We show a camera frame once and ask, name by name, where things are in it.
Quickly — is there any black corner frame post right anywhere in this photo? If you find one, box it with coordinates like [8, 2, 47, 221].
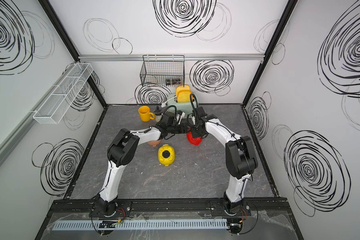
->
[242, 0, 298, 107]

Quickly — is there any yellow toast slice front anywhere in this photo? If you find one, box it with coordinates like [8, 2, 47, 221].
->
[177, 90, 192, 103]

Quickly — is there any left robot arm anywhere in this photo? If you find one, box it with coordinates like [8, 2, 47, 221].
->
[94, 112, 188, 217]

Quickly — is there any white slotted cable duct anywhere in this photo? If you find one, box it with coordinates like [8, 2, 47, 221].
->
[52, 219, 228, 231]

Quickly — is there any pink piggy bank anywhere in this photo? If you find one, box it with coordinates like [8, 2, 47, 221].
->
[147, 140, 162, 147]

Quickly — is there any glass sugar jar with spoon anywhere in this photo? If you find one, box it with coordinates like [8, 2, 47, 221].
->
[154, 106, 163, 122]

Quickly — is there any dark item in basket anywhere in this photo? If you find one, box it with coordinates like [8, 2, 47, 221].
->
[165, 79, 182, 86]

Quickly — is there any mint green toaster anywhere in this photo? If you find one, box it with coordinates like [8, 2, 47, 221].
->
[161, 94, 198, 116]

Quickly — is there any red piggy bank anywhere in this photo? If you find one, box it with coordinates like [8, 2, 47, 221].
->
[186, 132, 202, 146]

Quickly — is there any yellow piggy bank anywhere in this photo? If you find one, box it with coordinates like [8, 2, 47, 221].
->
[158, 145, 175, 167]

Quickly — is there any yellow toast slice rear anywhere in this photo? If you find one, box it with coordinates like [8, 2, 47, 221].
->
[176, 85, 190, 96]

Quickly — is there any black corner frame post left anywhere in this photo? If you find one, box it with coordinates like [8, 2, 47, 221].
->
[38, 0, 108, 109]

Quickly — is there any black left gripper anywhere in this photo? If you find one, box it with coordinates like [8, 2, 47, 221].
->
[167, 123, 191, 135]

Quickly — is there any black wire basket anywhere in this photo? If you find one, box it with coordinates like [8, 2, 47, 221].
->
[140, 55, 185, 87]

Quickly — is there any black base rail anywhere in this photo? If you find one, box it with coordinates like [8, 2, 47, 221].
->
[50, 198, 290, 216]

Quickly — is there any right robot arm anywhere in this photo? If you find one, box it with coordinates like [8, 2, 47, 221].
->
[190, 107, 258, 215]

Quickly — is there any black corner frame post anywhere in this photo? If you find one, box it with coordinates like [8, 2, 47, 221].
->
[38, 0, 108, 109]
[242, 0, 298, 107]

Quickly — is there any yellow ceramic mug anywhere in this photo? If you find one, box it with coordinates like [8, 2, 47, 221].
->
[138, 106, 156, 122]

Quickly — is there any yellow toast slice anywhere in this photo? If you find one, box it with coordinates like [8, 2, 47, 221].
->
[176, 85, 190, 96]
[177, 90, 192, 103]

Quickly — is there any black round plug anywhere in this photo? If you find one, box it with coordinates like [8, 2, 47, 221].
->
[162, 150, 171, 159]

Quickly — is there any white wire shelf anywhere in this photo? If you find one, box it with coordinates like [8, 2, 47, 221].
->
[33, 63, 94, 124]

